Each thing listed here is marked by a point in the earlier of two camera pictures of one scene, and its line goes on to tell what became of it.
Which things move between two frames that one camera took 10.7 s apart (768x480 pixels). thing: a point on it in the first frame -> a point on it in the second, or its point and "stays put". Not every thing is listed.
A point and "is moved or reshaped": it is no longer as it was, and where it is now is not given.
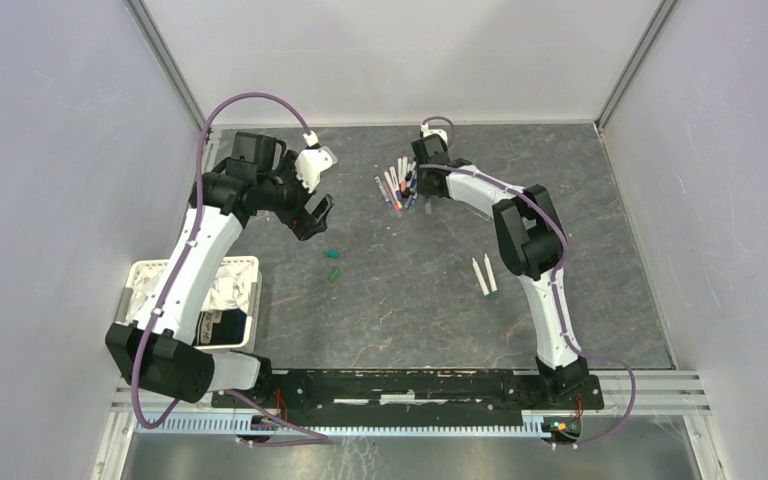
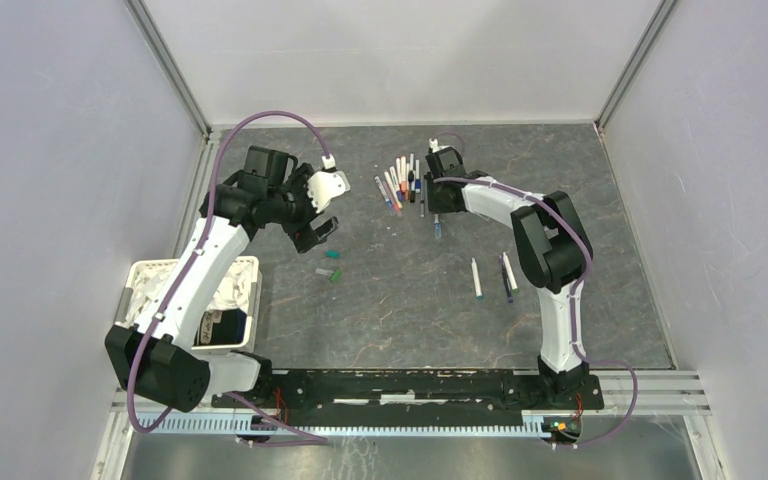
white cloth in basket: (229, 289) stays put
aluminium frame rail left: (164, 59) stays put
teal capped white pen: (486, 293) is moved or reshaped
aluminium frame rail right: (629, 70) stays put
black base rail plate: (411, 392) stays put
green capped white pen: (490, 275) -> (509, 269)
